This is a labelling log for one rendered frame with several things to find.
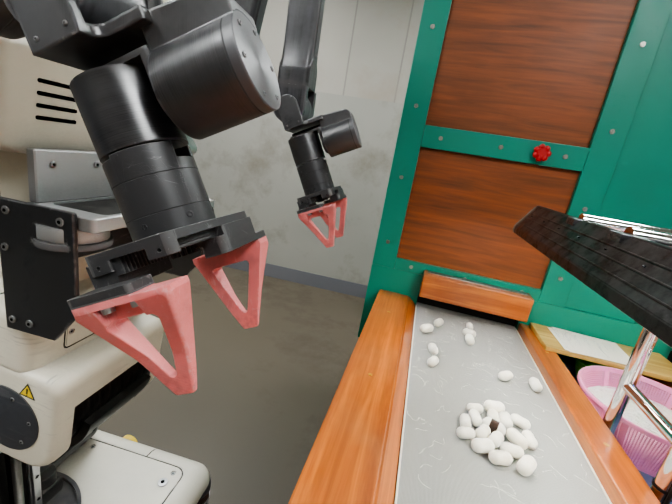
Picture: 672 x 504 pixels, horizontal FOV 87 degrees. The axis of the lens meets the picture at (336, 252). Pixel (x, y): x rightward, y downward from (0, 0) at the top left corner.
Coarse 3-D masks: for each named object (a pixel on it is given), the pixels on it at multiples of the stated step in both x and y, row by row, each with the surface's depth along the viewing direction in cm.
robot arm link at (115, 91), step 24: (144, 48) 21; (96, 72) 21; (120, 72) 21; (144, 72) 22; (96, 96) 21; (120, 96) 21; (144, 96) 22; (96, 120) 21; (120, 120) 21; (144, 120) 22; (168, 120) 23; (96, 144) 22; (120, 144) 22
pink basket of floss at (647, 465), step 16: (592, 368) 83; (608, 368) 84; (592, 384) 83; (608, 384) 84; (640, 384) 82; (656, 384) 81; (592, 400) 71; (656, 400) 80; (624, 432) 66; (640, 432) 64; (624, 448) 67; (640, 448) 65; (656, 448) 63; (640, 464) 66; (656, 464) 64
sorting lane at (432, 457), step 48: (432, 336) 92; (480, 336) 96; (432, 384) 71; (480, 384) 74; (528, 384) 77; (432, 432) 58; (432, 480) 49; (480, 480) 50; (528, 480) 52; (576, 480) 53
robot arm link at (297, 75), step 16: (304, 0) 57; (320, 0) 58; (288, 16) 58; (304, 16) 58; (320, 16) 59; (288, 32) 59; (304, 32) 58; (320, 32) 61; (288, 48) 59; (304, 48) 59; (288, 64) 59; (304, 64) 59; (288, 80) 60; (304, 80) 59; (304, 96) 60; (304, 112) 61
